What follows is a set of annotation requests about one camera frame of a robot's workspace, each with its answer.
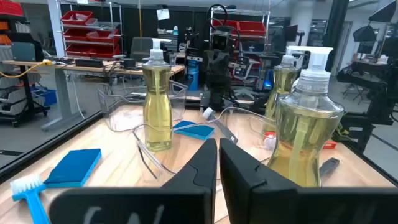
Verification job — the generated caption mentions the clear plastic bin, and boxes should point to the clear plastic bin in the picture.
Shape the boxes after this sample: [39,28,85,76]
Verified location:
[132,106,282,182]
[96,79,190,132]

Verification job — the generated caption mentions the blue scrub sponge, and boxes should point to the blue scrub sponge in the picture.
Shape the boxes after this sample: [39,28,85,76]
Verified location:
[43,148,103,189]
[172,120,215,141]

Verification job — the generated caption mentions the wooden top standing desk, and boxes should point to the wooden top standing desk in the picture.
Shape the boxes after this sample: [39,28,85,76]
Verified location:
[2,58,187,132]

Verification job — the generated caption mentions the blue floor bin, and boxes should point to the blue floor bin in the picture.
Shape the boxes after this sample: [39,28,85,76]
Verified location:
[30,86,58,107]

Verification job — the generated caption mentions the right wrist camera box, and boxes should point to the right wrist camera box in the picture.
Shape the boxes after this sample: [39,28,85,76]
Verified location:
[211,30,234,52]

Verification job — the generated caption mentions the yellow soap pump bottle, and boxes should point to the yellow soap pump bottle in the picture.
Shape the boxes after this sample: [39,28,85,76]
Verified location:
[266,45,345,189]
[141,37,173,152]
[263,53,302,133]

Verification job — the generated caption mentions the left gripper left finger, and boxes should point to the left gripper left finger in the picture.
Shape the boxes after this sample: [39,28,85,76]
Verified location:
[49,138,218,224]

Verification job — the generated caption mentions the white floor cable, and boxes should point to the white floor cable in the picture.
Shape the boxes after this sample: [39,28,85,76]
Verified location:
[70,74,86,119]

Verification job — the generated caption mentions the dark grey dish brush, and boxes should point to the dark grey dish brush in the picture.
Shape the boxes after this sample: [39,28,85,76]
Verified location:
[201,107,239,144]
[319,157,341,178]

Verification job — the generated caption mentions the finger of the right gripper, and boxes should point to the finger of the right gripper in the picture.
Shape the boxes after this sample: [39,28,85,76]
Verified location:
[218,68,231,94]
[205,68,220,94]

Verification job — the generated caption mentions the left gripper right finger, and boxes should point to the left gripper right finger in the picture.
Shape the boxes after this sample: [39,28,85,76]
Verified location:
[219,138,398,224]

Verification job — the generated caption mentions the black utility cart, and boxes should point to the black utility cart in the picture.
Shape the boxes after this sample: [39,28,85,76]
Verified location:
[0,0,51,128]

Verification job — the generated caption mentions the red plastic storage bin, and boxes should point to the red plastic storage bin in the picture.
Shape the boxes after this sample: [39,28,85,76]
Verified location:
[90,45,121,59]
[60,11,94,26]
[213,19,239,30]
[238,21,267,37]
[63,27,91,41]
[86,29,121,44]
[65,43,94,57]

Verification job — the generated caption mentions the grey office chair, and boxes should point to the grey office chair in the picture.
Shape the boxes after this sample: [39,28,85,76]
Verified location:
[129,36,154,63]

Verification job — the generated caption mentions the blue barrel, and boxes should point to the blue barrel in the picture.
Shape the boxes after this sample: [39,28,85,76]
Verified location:
[187,60,200,91]

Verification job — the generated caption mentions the black softbox light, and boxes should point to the black softbox light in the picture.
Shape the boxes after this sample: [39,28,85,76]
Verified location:
[368,0,398,23]
[353,24,377,43]

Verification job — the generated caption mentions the blue dish brush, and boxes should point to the blue dish brush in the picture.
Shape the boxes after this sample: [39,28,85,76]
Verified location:
[9,174,52,224]

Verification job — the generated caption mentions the white paper note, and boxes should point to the white paper note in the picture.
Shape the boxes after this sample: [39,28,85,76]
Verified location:
[156,8,170,21]

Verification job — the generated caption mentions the yellow desk cable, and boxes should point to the yellow desk cable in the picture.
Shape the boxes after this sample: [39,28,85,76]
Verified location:
[0,59,52,78]

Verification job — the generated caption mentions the metal wire shelf rack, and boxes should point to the metal wire shelf rack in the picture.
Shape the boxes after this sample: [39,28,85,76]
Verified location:
[210,6,271,85]
[55,0,123,60]

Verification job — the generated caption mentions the red dish brush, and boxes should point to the red dish brush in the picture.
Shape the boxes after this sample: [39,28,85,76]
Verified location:
[263,131,338,151]

